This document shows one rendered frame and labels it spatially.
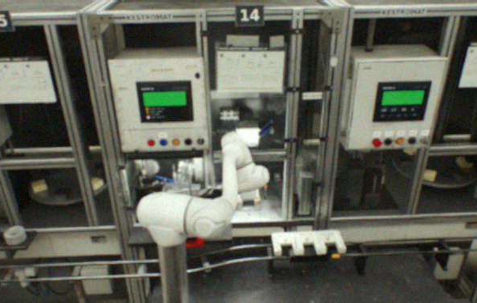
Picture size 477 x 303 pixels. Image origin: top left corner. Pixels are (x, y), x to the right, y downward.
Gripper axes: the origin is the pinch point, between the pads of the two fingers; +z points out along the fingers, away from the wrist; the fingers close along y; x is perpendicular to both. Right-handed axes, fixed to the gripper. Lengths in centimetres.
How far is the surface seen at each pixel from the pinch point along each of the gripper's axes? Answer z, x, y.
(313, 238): -38, 7, -53
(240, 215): -4.0, -7.4, -32.9
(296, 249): -32, 17, -43
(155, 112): -8.8, -20.5, 44.6
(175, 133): -8.9, -18.8, 29.8
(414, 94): -111, -31, -20
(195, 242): 9.4, 15.0, -12.6
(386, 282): -63, 26, -85
